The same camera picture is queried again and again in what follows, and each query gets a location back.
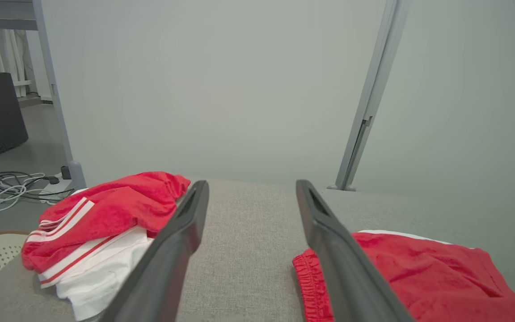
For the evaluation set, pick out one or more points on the black plug adapter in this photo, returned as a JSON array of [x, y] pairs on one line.
[[65, 172]]

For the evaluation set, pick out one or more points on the white curtain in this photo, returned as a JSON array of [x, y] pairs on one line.
[[9, 58]]

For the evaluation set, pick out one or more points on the red white basketball jersey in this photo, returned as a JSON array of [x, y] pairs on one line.
[[105, 214]]

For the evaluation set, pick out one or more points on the red shorts white trim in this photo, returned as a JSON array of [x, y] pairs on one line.
[[441, 277]]

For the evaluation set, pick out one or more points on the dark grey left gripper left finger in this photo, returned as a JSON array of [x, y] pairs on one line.
[[163, 268]]

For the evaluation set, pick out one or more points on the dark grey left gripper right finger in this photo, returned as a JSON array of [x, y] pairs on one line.
[[347, 277]]

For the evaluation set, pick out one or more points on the small black plug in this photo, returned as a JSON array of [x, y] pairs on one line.
[[52, 180]]

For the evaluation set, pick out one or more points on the grey metal desk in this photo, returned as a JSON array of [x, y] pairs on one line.
[[2, 13]]

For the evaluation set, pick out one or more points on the short white power strip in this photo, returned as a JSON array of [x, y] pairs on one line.
[[56, 188]]

